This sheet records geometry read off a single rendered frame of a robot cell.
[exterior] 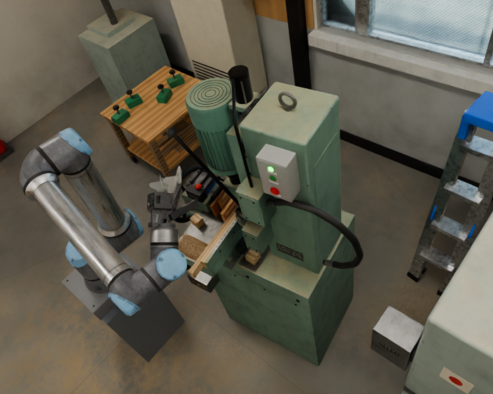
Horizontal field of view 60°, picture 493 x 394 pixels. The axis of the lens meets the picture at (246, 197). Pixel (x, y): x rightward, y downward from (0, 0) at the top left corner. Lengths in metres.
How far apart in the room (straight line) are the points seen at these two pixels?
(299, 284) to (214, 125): 0.72
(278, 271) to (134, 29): 2.58
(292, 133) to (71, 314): 2.17
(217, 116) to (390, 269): 1.64
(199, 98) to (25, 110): 3.26
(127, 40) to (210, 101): 2.41
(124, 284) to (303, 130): 0.66
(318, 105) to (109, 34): 2.73
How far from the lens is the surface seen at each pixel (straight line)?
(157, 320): 2.46
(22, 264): 3.47
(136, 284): 1.28
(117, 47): 3.72
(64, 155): 1.56
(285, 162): 1.18
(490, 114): 1.84
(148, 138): 2.93
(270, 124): 1.24
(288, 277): 1.75
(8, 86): 4.44
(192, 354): 2.59
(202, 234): 1.82
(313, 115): 1.25
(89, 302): 2.19
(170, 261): 1.27
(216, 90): 1.44
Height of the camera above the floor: 2.34
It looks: 50 degrees down
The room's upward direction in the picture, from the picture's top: 16 degrees counter-clockwise
